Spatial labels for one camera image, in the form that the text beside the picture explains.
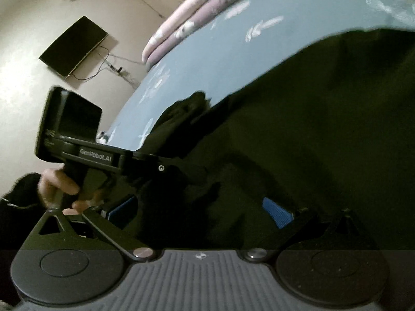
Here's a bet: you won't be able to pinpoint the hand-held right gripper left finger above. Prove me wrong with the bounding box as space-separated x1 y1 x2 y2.
38 196 157 262

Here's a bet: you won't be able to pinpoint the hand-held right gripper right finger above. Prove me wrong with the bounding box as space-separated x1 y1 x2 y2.
244 196 361 262

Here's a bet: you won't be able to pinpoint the black knit sweater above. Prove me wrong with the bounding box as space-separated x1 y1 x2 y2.
87 27 415 252

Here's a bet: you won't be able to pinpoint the person's left forearm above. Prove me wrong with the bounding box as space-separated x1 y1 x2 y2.
0 173 50 308

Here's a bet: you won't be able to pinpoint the person's left hand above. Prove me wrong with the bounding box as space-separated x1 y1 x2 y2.
37 168 105 216

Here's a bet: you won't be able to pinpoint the purple floral quilt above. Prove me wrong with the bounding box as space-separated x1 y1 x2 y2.
147 0 292 72

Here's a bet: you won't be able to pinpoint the wall cables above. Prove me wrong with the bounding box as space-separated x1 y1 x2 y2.
69 45 144 89

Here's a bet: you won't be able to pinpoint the wall-mounted television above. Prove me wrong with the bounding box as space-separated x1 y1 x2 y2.
38 15 110 80

